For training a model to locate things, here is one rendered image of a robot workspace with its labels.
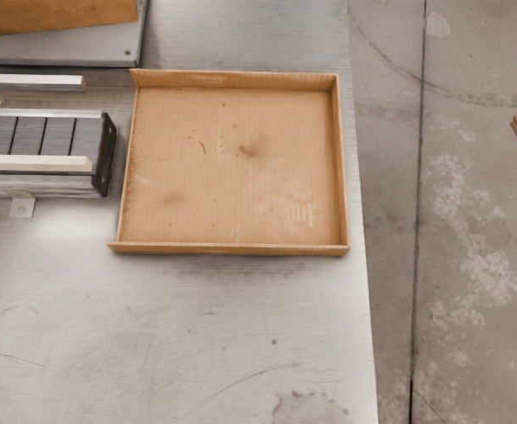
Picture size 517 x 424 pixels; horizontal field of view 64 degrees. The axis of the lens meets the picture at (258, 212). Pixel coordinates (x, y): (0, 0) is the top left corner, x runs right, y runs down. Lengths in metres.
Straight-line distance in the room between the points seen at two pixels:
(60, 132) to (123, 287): 0.22
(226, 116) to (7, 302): 0.38
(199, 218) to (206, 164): 0.08
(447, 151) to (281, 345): 1.30
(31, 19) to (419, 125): 1.36
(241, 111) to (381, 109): 1.13
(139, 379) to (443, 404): 1.10
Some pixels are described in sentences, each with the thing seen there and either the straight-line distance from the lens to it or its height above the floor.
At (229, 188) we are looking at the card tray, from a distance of 0.57.
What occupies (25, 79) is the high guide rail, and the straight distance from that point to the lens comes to 0.56.
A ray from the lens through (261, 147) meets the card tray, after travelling 0.60.
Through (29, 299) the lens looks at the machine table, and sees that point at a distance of 0.60.
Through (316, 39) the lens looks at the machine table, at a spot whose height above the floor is 0.83.
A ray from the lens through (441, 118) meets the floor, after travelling 1.78.
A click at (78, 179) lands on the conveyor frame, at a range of 0.57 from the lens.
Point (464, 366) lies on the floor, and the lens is 1.52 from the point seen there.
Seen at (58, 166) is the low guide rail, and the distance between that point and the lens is 0.55.
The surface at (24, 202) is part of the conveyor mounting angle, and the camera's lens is 0.64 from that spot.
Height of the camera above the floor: 1.36
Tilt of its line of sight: 70 degrees down
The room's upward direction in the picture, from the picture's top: 4 degrees clockwise
